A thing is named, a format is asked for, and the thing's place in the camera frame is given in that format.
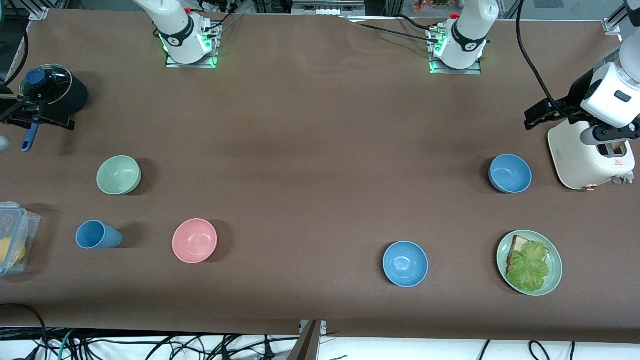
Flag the green bowl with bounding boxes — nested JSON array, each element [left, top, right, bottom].
[[96, 155, 142, 196]]

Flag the brown table cover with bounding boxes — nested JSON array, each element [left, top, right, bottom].
[[0, 8, 640, 345]]

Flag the black pot with blue handle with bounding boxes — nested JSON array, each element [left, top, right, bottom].
[[20, 65, 89, 152]]

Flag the cream white toaster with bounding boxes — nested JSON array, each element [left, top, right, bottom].
[[547, 120, 637, 191]]

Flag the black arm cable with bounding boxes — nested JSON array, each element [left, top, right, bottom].
[[515, 0, 571, 112], [0, 100, 30, 121]]

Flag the yellow fruit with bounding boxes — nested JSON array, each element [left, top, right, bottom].
[[0, 237, 27, 266]]

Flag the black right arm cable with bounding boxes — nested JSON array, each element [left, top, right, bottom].
[[0, 100, 30, 121]]

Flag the green plate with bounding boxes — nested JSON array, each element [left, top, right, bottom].
[[496, 230, 564, 297]]

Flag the green lettuce leaf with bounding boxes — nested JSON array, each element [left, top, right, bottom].
[[506, 240, 551, 293]]

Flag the metal table bracket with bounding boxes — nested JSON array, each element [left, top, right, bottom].
[[287, 319, 329, 360]]

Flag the clear plastic container blue latch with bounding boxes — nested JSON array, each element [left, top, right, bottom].
[[0, 201, 42, 277]]

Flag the teal cable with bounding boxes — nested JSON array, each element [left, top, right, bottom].
[[58, 328, 77, 360]]

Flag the pink bowl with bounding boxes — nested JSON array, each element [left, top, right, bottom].
[[172, 218, 219, 264]]

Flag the aluminium frame rail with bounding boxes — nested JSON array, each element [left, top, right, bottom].
[[291, 0, 366, 17]]

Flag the blue bowl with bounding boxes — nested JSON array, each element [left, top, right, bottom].
[[382, 241, 429, 288], [488, 153, 533, 194]]

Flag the bread slice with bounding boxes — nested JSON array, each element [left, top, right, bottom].
[[506, 235, 551, 275]]

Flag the blue cup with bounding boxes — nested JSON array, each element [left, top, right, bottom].
[[75, 220, 123, 250]]

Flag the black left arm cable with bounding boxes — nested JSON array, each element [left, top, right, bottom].
[[515, 0, 571, 112]]

